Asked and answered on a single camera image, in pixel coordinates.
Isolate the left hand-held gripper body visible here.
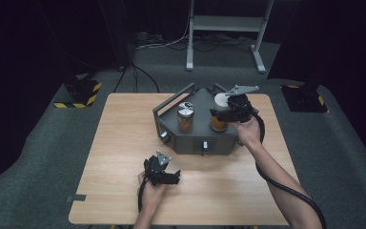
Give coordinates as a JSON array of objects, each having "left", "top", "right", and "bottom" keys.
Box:
[{"left": 143, "top": 150, "right": 173, "bottom": 187}]

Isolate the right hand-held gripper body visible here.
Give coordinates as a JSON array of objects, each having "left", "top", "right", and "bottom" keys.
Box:
[{"left": 224, "top": 84, "right": 260, "bottom": 124}]

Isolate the white lid orange powder jar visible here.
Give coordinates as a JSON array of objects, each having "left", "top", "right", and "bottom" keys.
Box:
[{"left": 210, "top": 92, "right": 234, "bottom": 133}]

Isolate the grey spice rack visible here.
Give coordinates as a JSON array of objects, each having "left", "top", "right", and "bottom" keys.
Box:
[{"left": 152, "top": 81, "right": 260, "bottom": 156}]

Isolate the person's left hand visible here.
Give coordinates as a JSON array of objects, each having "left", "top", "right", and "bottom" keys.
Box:
[{"left": 137, "top": 171, "right": 170, "bottom": 215}]

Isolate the person's right hand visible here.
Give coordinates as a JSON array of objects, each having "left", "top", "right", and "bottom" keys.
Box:
[{"left": 229, "top": 114, "right": 264, "bottom": 148}]

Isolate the silver lid brown powder jar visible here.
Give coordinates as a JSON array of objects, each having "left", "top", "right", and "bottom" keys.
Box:
[{"left": 176, "top": 101, "right": 195, "bottom": 135}]

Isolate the black yellow striped base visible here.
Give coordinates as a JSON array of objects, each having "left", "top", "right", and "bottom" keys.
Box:
[
  {"left": 53, "top": 78, "right": 103, "bottom": 110},
  {"left": 280, "top": 82, "right": 330, "bottom": 115}
]

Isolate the grey metal stand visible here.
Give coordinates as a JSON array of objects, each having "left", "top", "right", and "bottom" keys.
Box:
[{"left": 185, "top": 0, "right": 275, "bottom": 74}]

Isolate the grey tape strip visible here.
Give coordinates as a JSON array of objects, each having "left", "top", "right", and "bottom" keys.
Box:
[{"left": 65, "top": 193, "right": 88, "bottom": 203}]

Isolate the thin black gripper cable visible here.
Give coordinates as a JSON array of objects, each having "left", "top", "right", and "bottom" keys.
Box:
[{"left": 136, "top": 177, "right": 150, "bottom": 214}]

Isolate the black floor cable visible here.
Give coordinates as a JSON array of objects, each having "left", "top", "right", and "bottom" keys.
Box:
[{"left": 131, "top": 60, "right": 161, "bottom": 94}]

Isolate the white floor cable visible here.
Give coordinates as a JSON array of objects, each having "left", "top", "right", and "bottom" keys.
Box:
[{"left": 135, "top": 32, "right": 191, "bottom": 51}]

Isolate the thick black gripper cable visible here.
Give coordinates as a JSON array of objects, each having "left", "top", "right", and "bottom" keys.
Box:
[{"left": 249, "top": 110, "right": 328, "bottom": 229}]

